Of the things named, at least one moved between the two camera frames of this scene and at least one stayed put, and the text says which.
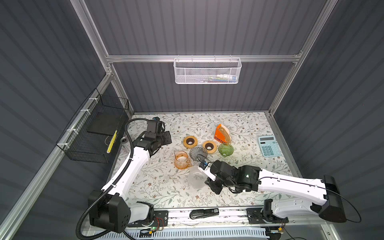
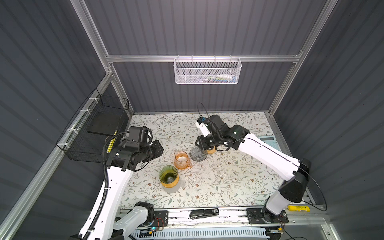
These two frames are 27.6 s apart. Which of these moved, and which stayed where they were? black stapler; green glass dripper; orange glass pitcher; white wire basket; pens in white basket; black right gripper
Moved: black right gripper; green glass dripper
Stayed: pens in white basket; black stapler; orange glass pitcher; white wire basket
